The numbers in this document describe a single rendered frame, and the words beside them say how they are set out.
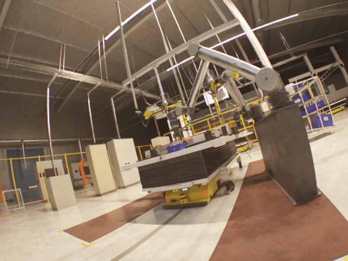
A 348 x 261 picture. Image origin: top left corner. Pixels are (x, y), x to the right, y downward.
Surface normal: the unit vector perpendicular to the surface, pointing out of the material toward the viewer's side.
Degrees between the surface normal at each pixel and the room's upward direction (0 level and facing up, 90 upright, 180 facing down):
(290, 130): 90
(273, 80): 94
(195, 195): 90
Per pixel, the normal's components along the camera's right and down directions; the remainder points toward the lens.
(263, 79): -0.69, 0.08
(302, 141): -0.36, -0.05
